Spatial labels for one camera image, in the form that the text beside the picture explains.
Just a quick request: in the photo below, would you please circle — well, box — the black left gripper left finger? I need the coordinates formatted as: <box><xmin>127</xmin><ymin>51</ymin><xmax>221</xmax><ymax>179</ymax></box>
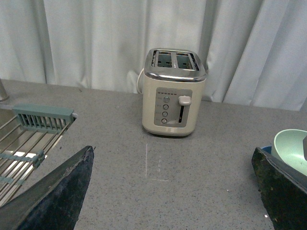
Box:
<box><xmin>0</xmin><ymin>146</ymin><xmax>94</xmax><ymax>230</ymax></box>

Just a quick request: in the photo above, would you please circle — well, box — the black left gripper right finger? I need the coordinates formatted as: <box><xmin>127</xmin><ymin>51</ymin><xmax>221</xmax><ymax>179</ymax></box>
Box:
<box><xmin>251</xmin><ymin>147</ymin><xmax>307</xmax><ymax>230</ymax></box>

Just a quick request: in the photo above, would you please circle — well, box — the green bowl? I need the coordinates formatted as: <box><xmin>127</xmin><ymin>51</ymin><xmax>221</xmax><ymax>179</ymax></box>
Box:
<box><xmin>271</xmin><ymin>129</ymin><xmax>307</xmax><ymax>176</ymax></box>

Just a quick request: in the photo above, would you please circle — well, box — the blue bowl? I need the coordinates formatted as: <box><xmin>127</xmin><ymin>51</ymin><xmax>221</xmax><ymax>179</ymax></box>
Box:
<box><xmin>261</xmin><ymin>146</ymin><xmax>272</xmax><ymax>154</ymax></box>

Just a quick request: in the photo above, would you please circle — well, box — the metal sink drying rack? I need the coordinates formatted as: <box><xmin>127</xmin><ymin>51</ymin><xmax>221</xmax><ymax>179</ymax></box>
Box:
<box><xmin>0</xmin><ymin>103</ymin><xmax>76</xmax><ymax>205</ymax></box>

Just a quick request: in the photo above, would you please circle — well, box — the white curtain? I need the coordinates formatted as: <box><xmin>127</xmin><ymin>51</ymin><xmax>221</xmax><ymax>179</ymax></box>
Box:
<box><xmin>0</xmin><ymin>0</ymin><xmax>307</xmax><ymax>112</ymax></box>

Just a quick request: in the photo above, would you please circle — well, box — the cream two-slot toaster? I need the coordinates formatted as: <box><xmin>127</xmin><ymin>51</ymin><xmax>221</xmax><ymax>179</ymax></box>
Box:
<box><xmin>142</xmin><ymin>48</ymin><xmax>206</xmax><ymax>136</ymax></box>

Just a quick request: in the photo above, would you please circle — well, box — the white toaster power cable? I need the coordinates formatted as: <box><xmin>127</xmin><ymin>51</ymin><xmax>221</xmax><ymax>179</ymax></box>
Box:
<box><xmin>136</xmin><ymin>69</ymin><xmax>146</xmax><ymax>94</ymax></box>

